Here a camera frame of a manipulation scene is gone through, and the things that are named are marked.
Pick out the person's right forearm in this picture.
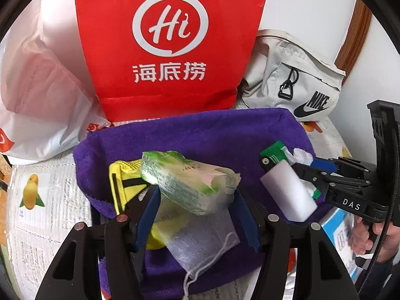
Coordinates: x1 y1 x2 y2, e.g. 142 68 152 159
356 253 397 300

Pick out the brown wooden frame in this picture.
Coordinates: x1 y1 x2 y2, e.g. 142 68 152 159
336 0 374 69

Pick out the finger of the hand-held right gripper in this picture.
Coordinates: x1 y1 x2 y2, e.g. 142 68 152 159
311 157 376 182
259 151 337 195

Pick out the white sponge block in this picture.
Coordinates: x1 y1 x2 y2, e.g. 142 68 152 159
260 160 319 223

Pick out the white plastic bag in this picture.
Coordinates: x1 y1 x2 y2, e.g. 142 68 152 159
0 0 113 165

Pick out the blue and white box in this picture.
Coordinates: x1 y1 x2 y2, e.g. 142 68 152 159
320 208 363 283

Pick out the green foil packet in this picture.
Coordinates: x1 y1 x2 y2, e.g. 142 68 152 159
259 140 323 200

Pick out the white plastic wrapper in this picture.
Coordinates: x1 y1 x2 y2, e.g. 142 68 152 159
292 148 315 167

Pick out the yellow black-striped cloth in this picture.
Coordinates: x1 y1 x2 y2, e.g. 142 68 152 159
108 159 188 251

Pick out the purple towel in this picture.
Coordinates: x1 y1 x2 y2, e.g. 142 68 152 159
72 108 329 294

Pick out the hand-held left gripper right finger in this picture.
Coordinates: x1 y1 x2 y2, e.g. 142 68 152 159
234 189 355 300

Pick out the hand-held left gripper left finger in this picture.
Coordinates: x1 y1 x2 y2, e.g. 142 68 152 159
34 185 161 300

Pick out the light grey waist bag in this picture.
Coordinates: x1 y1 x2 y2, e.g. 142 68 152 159
239 29 347 122

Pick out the white mesh drawstring pouch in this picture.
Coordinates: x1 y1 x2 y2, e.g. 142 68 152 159
156 209 241 300

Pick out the red paper bag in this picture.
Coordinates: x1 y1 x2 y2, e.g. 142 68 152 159
74 0 271 122

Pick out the person's right hand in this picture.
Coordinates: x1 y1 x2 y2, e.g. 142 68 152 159
347 217 400 258

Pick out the black braided cable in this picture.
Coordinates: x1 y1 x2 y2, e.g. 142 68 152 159
359 131 400 296

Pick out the green and white tissue pack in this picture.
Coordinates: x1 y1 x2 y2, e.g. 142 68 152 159
140 150 242 216

